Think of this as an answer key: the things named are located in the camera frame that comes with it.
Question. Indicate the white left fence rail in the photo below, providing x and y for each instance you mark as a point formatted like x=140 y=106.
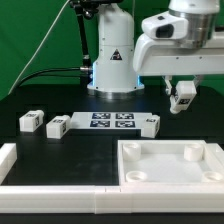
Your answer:
x=8 y=156

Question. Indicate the black camera pole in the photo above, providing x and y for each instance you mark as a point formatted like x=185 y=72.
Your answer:
x=84 y=9

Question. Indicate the white front fence rail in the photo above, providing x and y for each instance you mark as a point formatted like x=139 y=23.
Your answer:
x=99 y=200

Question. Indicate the white fence rail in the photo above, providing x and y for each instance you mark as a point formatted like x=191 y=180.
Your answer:
x=8 y=156
x=99 y=200

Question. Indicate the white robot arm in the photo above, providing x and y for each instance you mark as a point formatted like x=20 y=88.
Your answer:
x=113 y=75

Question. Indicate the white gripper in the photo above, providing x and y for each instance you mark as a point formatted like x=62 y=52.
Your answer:
x=158 y=52

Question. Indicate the white square tabletop part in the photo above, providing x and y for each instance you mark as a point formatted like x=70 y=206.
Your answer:
x=173 y=162

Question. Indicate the white marker base plate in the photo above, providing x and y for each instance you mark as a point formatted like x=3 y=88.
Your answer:
x=108 y=120

